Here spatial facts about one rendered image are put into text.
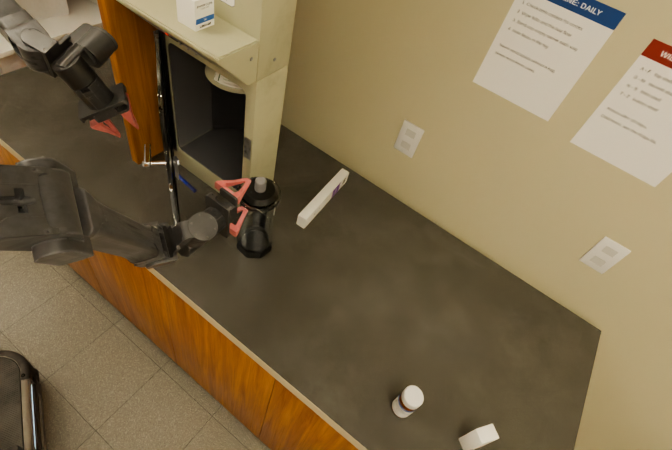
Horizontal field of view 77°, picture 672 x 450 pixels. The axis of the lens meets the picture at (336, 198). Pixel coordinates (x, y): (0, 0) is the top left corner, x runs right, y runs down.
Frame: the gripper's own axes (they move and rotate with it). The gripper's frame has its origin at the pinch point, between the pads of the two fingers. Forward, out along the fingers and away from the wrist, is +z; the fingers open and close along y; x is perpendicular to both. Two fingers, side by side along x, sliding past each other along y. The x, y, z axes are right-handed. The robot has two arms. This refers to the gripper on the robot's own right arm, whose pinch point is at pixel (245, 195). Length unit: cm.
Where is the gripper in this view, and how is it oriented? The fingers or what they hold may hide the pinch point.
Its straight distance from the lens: 100.8
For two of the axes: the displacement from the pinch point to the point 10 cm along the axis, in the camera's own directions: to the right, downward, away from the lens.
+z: 5.6, -5.3, 6.4
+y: 2.1, -6.6, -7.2
